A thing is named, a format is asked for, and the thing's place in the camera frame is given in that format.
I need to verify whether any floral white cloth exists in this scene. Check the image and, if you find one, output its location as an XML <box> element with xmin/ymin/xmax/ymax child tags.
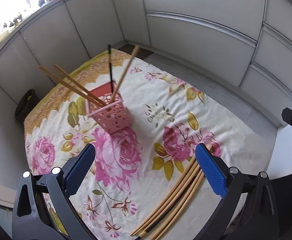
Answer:
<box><xmin>24</xmin><ymin>50</ymin><xmax>277</xmax><ymax>239</ymax></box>

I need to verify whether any black chopstick gold band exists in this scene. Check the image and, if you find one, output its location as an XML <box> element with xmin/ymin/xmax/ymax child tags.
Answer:
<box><xmin>107</xmin><ymin>44</ymin><xmax>113</xmax><ymax>93</ymax></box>

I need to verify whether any bamboo chopstick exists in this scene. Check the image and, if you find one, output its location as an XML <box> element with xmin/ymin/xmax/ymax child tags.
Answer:
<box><xmin>136</xmin><ymin>163</ymin><xmax>200</xmax><ymax>237</ymax></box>
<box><xmin>109</xmin><ymin>45</ymin><xmax>139</xmax><ymax>103</ymax></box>
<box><xmin>130</xmin><ymin>155</ymin><xmax>197</xmax><ymax>236</ymax></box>
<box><xmin>39</xmin><ymin>66</ymin><xmax>105</xmax><ymax>107</ymax></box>
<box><xmin>151</xmin><ymin>170</ymin><xmax>204</xmax><ymax>240</ymax></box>
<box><xmin>54</xmin><ymin>64</ymin><xmax>106</xmax><ymax>107</ymax></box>

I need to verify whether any pink perforated utensil holder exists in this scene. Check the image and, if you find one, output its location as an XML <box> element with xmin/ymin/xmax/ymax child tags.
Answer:
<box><xmin>85</xmin><ymin>83</ymin><xmax>132</xmax><ymax>134</ymax></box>

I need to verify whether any dark chopstick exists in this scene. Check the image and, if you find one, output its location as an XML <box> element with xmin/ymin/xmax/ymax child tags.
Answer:
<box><xmin>131</xmin><ymin>164</ymin><xmax>201</xmax><ymax>239</ymax></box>

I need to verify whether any black trash bin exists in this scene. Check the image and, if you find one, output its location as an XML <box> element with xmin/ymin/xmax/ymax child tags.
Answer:
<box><xmin>15</xmin><ymin>89</ymin><xmax>40</xmax><ymax>122</ymax></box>

